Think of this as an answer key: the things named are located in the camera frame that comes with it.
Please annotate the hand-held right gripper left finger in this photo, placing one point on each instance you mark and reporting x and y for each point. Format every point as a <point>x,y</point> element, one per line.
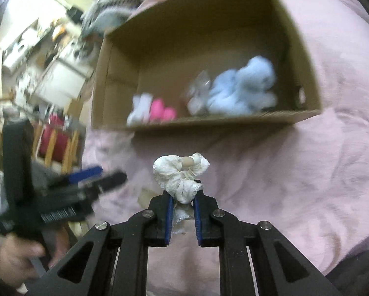
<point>169,222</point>

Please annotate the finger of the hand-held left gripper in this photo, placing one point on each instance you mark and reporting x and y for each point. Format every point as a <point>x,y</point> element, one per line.
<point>110,181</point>
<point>85,173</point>

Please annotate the grey fluffy blanket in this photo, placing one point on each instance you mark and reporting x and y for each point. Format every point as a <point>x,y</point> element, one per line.
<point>110,21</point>

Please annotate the cream lace cloth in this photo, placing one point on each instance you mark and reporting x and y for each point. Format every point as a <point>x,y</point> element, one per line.
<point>178,175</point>

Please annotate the white kitchen cabinet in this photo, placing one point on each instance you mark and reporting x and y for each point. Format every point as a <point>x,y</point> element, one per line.
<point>58,80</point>

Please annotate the pink bed cover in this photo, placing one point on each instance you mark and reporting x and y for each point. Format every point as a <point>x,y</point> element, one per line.
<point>295,175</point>

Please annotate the clear plastic wrap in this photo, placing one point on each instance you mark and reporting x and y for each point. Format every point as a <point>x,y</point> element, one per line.
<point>196,98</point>

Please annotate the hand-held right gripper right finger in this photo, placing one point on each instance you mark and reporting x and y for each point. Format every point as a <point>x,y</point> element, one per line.
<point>197,222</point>

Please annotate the person's left hand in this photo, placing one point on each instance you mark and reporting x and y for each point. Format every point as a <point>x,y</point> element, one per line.
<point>11,259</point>

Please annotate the red suitcase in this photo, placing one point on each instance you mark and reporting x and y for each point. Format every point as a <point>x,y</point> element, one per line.
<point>56,141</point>

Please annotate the brown cardboard box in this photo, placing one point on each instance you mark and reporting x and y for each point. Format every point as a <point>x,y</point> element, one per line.
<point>187,37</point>

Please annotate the light blue fluffy cloth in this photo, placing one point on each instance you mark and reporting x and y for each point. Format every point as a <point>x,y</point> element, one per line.
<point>243,89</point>

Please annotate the white sock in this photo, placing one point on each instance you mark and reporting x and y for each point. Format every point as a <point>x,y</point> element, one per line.
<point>139,108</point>

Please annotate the cluttered kitchen shelf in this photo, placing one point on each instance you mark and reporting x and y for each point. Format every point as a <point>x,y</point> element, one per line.
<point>24,46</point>

